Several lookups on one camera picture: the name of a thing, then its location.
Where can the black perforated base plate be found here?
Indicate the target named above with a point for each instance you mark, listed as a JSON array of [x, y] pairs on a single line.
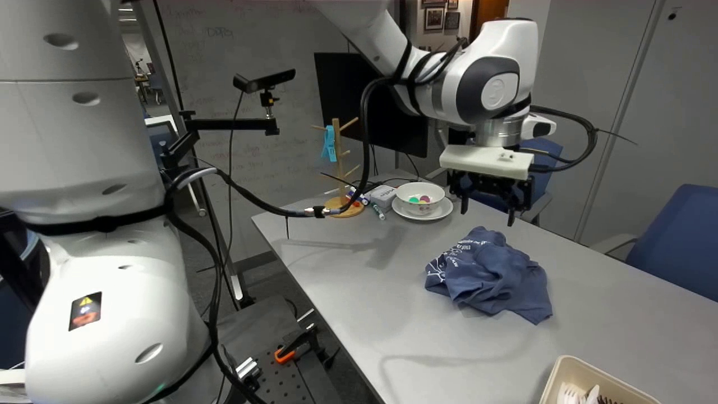
[[260, 329]]

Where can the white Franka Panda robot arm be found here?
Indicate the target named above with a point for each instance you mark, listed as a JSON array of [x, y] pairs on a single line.
[[91, 150]]

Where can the small green object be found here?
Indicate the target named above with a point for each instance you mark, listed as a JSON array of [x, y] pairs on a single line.
[[413, 200]]

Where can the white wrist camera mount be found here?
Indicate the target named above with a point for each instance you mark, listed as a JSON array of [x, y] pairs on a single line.
[[479, 158]]

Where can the white plate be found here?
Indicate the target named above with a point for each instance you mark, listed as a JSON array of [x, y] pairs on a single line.
[[446, 213]]

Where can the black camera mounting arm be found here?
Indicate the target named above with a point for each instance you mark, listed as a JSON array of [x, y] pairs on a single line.
[[224, 124]]

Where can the wooden peg stand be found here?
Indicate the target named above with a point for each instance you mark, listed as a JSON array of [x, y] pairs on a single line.
[[336, 150]]

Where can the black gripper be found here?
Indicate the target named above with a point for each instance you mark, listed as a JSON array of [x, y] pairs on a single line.
[[490, 185]]

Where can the framed wall picture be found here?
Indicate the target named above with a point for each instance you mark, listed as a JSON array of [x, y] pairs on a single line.
[[434, 19]]

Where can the white bowl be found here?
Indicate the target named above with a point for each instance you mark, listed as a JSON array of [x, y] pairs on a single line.
[[418, 195]]

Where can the blue office chair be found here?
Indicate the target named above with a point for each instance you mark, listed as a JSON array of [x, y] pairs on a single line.
[[684, 238], [545, 161]]

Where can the dark laptop screen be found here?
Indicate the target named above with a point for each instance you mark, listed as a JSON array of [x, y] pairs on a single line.
[[159, 139]]

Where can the black monitor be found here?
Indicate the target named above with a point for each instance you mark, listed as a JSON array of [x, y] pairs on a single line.
[[336, 90]]

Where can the beige cutlery tray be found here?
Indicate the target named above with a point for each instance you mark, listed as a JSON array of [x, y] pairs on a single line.
[[567, 379]]

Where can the black stereo camera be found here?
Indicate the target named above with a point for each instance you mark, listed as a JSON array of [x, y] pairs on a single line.
[[262, 80]]

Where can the blue shirt with white print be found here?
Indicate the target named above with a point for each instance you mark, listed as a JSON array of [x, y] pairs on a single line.
[[490, 273]]

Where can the orange black clamp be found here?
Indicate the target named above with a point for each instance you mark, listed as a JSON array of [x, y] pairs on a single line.
[[282, 353]]

